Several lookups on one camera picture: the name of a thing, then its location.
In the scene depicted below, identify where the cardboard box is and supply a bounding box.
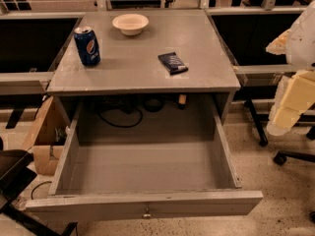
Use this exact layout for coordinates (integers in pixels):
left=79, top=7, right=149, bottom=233
left=22, top=96, right=70, bottom=176

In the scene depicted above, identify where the grey cabinet with top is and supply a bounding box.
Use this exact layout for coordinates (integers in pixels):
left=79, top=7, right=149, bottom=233
left=47, top=9, right=240, bottom=119

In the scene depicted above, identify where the black office chair base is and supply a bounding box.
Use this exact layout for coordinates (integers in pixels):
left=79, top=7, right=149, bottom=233
left=244, top=98, right=315, bottom=166

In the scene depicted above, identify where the metal drawer knob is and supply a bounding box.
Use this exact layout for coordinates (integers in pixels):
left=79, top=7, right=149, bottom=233
left=142, top=207, right=152, bottom=219

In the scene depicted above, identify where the black chair at left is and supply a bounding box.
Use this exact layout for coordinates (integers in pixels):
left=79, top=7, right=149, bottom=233
left=0, top=140, right=77, bottom=236

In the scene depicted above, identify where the blue pepsi can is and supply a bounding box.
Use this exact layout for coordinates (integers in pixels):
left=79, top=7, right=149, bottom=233
left=74, top=27, right=100, bottom=66

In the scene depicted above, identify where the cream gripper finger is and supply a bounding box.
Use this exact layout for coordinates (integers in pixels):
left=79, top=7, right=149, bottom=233
left=266, top=29, right=290, bottom=55
left=267, top=70, right=315, bottom=136

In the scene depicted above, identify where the open grey top drawer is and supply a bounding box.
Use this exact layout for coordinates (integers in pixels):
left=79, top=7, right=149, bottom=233
left=27, top=96, right=263, bottom=221

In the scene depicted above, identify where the dark blue snack packet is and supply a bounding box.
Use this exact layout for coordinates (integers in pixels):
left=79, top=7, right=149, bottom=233
left=157, top=52, right=188, bottom=75

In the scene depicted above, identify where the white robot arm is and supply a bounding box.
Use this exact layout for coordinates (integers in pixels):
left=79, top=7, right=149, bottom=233
left=266, top=1, right=315, bottom=136

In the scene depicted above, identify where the black cable behind drawer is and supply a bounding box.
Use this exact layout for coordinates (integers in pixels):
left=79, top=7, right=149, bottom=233
left=96, top=98, right=144, bottom=129

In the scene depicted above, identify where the white bowl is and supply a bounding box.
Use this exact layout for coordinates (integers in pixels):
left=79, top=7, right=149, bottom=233
left=112, top=14, right=149, bottom=36

